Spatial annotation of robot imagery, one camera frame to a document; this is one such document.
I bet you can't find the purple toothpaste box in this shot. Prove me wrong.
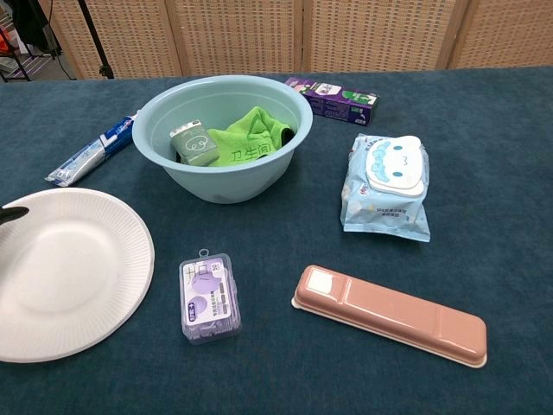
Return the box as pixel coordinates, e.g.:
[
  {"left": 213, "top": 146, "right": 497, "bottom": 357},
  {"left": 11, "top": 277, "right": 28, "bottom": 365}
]
[{"left": 283, "top": 76, "right": 382, "bottom": 128}]

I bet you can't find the wicker folding screen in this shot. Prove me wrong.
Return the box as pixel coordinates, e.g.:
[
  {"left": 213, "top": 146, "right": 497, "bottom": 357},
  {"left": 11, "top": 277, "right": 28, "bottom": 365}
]
[{"left": 38, "top": 0, "right": 553, "bottom": 80}]

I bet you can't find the purple floss pick box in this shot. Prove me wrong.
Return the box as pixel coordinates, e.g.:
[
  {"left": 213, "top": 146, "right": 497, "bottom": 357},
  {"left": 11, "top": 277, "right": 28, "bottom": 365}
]
[{"left": 178, "top": 248, "right": 244, "bottom": 345}]

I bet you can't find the green microfibre cloth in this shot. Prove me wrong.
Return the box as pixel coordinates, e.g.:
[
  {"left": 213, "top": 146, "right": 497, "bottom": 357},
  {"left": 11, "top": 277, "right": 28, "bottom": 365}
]
[{"left": 206, "top": 105, "right": 297, "bottom": 168}]

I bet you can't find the black metal rack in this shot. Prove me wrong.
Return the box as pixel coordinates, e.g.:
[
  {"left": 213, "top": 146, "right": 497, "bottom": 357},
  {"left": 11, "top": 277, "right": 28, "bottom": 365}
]
[{"left": 0, "top": 50, "right": 32, "bottom": 83}]

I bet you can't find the pink cutlery case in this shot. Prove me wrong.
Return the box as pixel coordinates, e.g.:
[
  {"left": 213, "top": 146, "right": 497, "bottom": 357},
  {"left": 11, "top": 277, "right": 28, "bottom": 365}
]
[{"left": 290, "top": 264, "right": 489, "bottom": 369}]

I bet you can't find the light blue plastic basin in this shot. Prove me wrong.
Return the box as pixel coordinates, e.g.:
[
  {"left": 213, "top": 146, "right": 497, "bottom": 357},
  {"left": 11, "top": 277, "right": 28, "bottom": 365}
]
[{"left": 131, "top": 74, "right": 315, "bottom": 205}]

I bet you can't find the blue white toothpaste tube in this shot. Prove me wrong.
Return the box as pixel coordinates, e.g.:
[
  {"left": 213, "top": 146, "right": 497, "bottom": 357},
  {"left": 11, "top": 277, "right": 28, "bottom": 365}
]
[{"left": 45, "top": 110, "right": 142, "bottom": 188}]

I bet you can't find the blue wet wipes pack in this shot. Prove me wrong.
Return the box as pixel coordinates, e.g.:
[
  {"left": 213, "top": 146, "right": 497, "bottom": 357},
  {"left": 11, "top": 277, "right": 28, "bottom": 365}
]
[{"left": 340, "top": 133, "right": 433, "bottom": 244}]

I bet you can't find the black hanging garment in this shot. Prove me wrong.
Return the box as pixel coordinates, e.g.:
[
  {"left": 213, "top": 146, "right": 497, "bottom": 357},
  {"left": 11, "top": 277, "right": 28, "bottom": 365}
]
[{"left": 10, "top": 0, "right": 64, "bottom": 56}]

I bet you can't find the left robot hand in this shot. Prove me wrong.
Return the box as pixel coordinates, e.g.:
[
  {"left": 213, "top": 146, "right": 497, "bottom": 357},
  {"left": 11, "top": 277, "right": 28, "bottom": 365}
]
[{"left": 0, "top": 206, "right": 31, "bottom": 226}]

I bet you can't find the black tripod stand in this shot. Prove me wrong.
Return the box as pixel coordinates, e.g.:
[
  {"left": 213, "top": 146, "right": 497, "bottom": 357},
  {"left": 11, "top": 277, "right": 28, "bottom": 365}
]
[{"left": 76, "top": 0, "right": 116, "bottom": 80}]

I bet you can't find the green tissue pack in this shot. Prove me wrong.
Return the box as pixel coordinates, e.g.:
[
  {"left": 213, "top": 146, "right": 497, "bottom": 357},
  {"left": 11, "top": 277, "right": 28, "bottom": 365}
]
[{"left": 168, "top": 119, "right": 219, "bottom": 168}]

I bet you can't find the white paper plate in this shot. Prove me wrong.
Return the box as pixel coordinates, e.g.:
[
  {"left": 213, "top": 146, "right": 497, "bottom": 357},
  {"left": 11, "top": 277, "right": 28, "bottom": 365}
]
[{"left": 0, "top": 187, "right": 156, "bottom": 364}]

